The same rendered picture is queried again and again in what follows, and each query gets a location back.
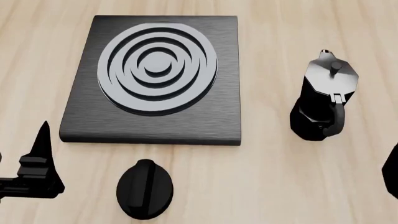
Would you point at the black moka pot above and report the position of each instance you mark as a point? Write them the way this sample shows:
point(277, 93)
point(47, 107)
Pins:
point(392, 168)
point(314, 102)

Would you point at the black oval stove knob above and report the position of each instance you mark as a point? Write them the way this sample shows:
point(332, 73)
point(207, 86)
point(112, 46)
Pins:
point(144, 189)

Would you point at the dark brushed metal stove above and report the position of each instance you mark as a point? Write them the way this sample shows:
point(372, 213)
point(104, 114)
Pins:
point(93, 121)

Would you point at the grey spiral coil burner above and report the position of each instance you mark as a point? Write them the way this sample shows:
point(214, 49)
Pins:
point(199, 58)

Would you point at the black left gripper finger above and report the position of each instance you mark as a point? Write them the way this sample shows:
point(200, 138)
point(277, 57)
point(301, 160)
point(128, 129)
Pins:
point(46, 163)

